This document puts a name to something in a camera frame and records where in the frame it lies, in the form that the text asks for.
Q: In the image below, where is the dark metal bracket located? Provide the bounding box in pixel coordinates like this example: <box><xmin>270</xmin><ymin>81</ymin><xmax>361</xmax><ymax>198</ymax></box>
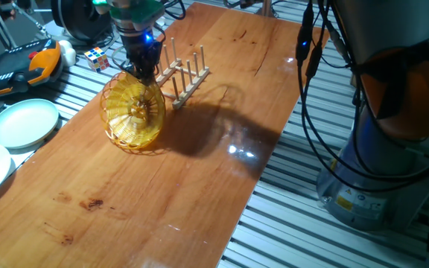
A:
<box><xmin>222</xmin><ymin>0</ymin><xmax>258</xmax><ymax>9</ymax></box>

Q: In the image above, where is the colourful puzzle cube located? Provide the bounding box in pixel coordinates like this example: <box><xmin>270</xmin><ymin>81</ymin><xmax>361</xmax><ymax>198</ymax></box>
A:
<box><xmin>83</xmin><ymin>46</ymin><xmax>111</xmax><ymax>74</ymax></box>

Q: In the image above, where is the wooden peg dish rack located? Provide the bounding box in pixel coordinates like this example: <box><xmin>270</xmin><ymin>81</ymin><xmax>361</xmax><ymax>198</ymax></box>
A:
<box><xmin>154</xmin><ymin>36</ymin><xmax>211</xmax><ymax>110</ymax></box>

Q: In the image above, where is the black looped cable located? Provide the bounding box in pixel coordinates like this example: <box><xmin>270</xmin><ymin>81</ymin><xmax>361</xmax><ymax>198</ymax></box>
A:
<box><xmin>162</xmin><ymin>0</ymin><xmax>187</xmax><ymax>21</ymax></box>

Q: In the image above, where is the black round fan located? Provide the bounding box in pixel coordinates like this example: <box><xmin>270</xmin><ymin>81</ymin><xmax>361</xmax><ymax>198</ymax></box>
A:
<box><xmin>50</xmin><ymin>0</ymin><xmax>113</xmax><ymax>42</ymax></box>

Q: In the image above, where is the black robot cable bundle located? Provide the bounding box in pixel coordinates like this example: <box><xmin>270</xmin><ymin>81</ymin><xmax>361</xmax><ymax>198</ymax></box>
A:
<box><xmin>295</xmin><ymin>0</ymin><xmax>429</xmax><ymax>194</ymax></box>

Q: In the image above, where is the gripper finger with clear pad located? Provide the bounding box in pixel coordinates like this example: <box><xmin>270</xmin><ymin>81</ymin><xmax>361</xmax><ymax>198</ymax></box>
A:
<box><xmin>125</xmin><ymin>61</ymin><xmax>143</xmax><ymax>81</ymax></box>
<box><xmin>142</xmin><ymin>65</ymin><xmax>159</xmax><ymax>87</ymax></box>

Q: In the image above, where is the yellow woven wicker dish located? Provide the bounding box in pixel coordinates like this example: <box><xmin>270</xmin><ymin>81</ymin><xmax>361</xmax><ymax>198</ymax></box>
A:
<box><xmin>100</xmin><ymin>71</ymin><xmax>167</xmax><ymax>151</ymax></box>

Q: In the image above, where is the small white figure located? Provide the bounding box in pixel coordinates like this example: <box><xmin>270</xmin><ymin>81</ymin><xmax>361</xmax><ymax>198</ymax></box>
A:
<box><xmin>57</xmin><ymin>39</ymin><xmax>77</xmax><ymax>68</ymax></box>

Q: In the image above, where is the black orange teach pendant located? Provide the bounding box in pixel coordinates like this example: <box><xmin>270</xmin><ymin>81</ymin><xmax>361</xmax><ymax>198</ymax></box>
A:
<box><xmin>0</xmin><ymin>38</ymin><xmax>63</xmax><ymax>99</ymax></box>

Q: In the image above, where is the thin upright metal pole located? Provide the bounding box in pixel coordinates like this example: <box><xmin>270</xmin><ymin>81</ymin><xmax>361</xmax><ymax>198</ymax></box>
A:
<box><xmin>255</xmin><ymin>0</ymin><xmax>279</xmax><ymax>19</ymax></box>

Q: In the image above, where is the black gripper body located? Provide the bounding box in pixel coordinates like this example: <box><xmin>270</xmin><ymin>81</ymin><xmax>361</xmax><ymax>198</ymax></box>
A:
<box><xmin>119</xmin><ymin>31</ymin><xmax>163</xmax><ymax>75</ymax></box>

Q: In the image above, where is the pale green plate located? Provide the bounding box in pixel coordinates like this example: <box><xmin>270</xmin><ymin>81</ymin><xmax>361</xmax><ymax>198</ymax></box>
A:
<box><xmin>0</xmin><ymin>98</ymin><xmax>60</xmax><ymax>150</ymax></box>

